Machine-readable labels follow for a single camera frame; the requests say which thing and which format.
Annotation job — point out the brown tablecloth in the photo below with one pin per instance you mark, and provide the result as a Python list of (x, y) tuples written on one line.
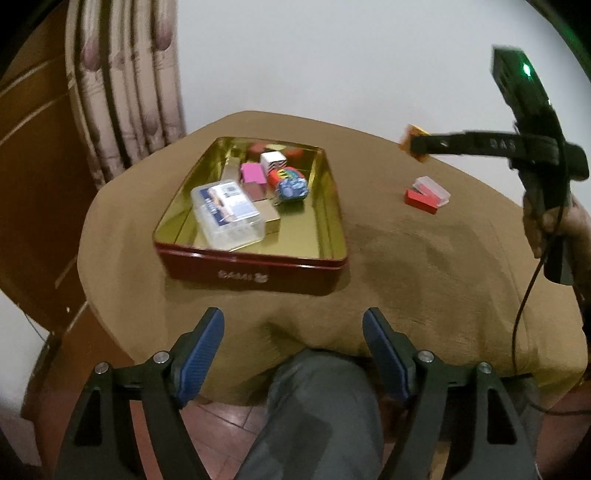
[(415, 277)]

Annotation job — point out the silver rectangular box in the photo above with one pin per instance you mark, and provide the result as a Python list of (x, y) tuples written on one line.
[(268, 214)]

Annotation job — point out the beige patterned curtain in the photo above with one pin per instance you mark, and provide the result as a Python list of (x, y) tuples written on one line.
[(129, 92)]

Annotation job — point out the white chevron block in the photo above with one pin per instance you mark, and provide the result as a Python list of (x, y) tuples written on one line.
[(272, 161)]

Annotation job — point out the pink block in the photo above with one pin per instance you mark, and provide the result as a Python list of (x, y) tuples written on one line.
[(253, 173)]

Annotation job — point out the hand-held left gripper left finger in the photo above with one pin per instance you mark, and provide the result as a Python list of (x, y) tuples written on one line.
[(198, 364)]

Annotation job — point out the person's grey trouser leg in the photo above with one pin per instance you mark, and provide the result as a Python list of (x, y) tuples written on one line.
[(314, 415)]

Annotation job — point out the small clear plastic case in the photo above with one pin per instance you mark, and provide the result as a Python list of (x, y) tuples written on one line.
[(434, 189)]

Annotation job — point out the red tape measure green label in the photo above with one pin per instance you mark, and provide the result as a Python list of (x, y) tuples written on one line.
[(286, 174)]

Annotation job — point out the red wooden block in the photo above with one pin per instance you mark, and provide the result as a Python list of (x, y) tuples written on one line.
[(418, 199)]

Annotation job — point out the brown wooden door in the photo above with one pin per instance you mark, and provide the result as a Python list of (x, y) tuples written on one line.
[(37, 184)]

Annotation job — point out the yellow striped wooden block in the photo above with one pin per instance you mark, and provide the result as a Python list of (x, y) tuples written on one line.
[(405, 138)]

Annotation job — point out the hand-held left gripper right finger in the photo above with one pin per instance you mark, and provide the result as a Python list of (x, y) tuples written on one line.
[(383, 355)]

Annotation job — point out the red and gold tin box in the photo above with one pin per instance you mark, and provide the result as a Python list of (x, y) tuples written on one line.
[(249, 272)]

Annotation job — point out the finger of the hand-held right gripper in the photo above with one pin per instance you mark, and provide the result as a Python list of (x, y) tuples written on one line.
[(461, 144)]

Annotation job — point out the person's right hand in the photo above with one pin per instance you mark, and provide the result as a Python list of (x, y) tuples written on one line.
[(535, 221)]

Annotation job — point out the clear plastic box with label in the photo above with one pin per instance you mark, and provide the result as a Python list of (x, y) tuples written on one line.
[(226, 217)]

